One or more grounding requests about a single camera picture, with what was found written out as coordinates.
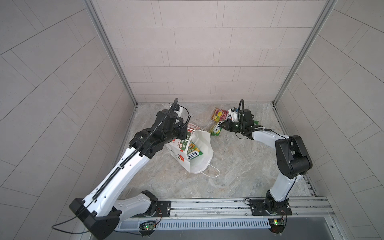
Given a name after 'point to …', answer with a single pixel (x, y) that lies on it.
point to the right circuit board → (276, 225)
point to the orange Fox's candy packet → (219, 115)
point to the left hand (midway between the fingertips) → (190, 125)
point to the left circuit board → (147, 226)
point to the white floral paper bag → (200, 138)
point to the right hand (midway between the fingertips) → (220, 124)
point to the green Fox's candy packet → (256, 122)
